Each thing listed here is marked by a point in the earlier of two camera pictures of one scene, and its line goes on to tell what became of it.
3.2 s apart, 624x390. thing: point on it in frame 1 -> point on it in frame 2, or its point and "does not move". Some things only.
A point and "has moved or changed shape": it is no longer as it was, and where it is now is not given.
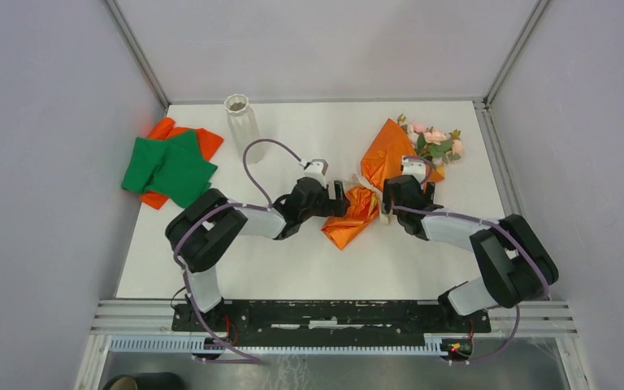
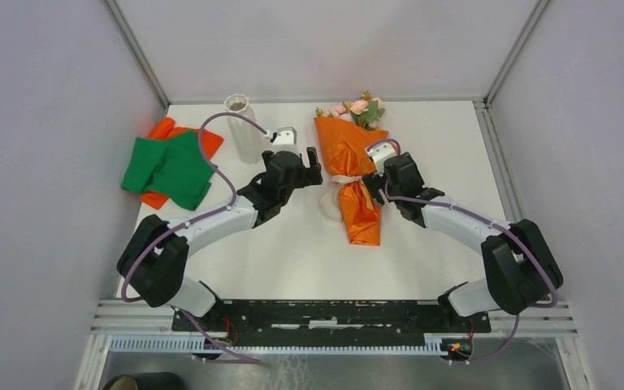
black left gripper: (335, 208) -> (311, 175)
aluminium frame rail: (156, 317) does not move
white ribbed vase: (244, 127) does not move
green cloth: (171, 166) does not move
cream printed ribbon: (387, 219) has moved or changed shape
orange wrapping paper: (383, 159) has moved or changed shape
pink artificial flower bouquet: (437, 148) -> (365, 112)
